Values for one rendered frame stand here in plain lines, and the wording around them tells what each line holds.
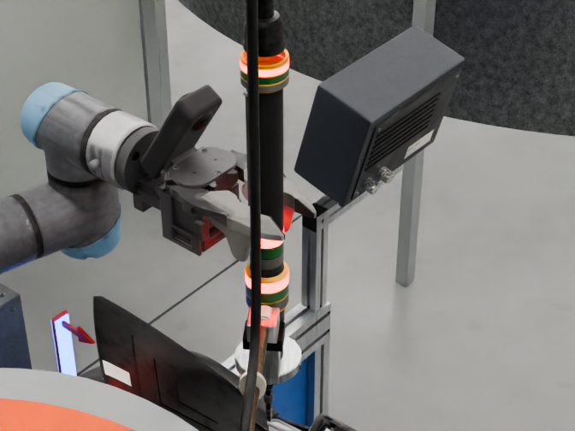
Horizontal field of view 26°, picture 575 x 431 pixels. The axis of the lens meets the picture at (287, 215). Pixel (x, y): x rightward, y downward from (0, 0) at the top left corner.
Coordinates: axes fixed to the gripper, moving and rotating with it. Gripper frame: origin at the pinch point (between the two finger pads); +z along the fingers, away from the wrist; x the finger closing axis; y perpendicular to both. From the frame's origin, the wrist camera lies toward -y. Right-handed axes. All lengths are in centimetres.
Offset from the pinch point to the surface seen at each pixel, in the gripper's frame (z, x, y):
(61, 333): -37, 0, 36
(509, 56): -69, -166, 77
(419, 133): -35, -75, 41
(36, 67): -182, -111, 97
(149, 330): -9.0, 10.7, 12.3
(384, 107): -33, -62, 29
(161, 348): -6.9, 11.2, 13.1
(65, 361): -37, 0, 40
